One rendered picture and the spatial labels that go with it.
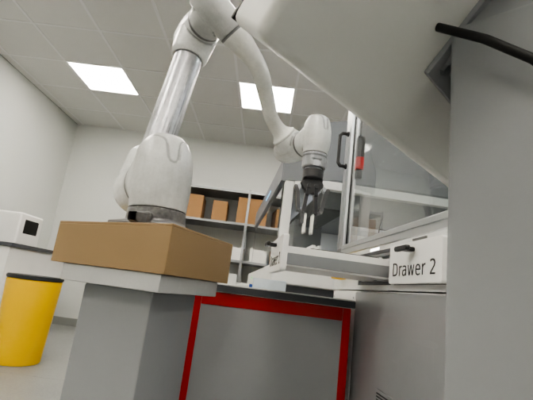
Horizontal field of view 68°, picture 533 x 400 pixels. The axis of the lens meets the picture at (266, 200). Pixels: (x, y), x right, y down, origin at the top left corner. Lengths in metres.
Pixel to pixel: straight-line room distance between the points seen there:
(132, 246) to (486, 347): 0.76
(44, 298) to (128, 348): 2.60
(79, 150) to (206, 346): 5.25
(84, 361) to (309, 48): 0.90
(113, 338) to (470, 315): 0.81
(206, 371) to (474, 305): 1.18
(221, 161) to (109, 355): 4.97
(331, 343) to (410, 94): 1.15
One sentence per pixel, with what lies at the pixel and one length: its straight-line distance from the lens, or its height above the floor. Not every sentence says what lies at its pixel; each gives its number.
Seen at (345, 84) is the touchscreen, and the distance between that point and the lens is 0.38.
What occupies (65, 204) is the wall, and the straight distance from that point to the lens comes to 6.28.
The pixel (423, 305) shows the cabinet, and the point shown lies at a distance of 1.09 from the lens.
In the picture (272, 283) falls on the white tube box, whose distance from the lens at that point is 1.53.
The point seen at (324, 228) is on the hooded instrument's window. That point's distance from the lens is 2.23.
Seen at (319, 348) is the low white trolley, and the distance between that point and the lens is 1.48.
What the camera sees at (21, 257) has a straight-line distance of 4.48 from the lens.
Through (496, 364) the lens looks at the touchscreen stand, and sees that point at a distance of 0.36.
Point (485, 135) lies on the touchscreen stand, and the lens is 0.39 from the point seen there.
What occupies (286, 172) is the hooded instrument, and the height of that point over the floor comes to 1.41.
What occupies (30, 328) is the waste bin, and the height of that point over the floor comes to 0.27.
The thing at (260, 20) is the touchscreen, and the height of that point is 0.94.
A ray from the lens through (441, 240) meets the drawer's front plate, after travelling 1.00.
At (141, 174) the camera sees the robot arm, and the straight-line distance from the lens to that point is 1.07.
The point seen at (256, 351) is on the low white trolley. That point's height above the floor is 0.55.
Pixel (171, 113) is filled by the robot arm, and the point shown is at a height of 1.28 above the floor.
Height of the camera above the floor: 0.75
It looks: 13 degrees up
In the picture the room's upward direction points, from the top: 7 degrees clockwise
